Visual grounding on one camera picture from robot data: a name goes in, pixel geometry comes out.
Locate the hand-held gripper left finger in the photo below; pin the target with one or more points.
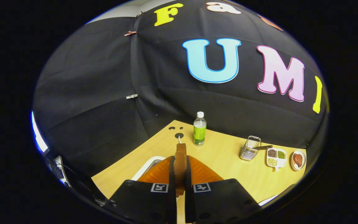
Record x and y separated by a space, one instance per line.
171 174

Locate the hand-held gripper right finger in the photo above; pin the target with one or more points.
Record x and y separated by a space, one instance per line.
187 175

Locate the toasted bread slice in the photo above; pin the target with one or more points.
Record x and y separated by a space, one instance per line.
180 161

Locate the white toaster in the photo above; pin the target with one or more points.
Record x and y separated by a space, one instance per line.
144 166

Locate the green label water bottle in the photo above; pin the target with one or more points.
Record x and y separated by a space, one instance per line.
199 133

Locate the pale green round plate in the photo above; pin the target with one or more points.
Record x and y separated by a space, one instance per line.
267 200

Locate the pale yellow beans heap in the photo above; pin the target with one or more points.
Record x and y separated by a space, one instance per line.
271 161

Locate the white cloth clip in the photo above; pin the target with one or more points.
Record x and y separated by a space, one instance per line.
132 96

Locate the dark brown beans heap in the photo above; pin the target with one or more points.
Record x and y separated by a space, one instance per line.
272 153

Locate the white divided dish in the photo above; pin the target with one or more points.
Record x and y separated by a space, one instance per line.
281 163

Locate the green beans heap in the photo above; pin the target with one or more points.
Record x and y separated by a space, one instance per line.
282 154

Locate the red meat piece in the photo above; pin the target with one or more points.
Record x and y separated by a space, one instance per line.
297 160

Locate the round white plate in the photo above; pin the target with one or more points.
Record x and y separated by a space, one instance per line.
304 155

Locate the red cloth clip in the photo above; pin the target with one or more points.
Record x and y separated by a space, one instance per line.
130 33

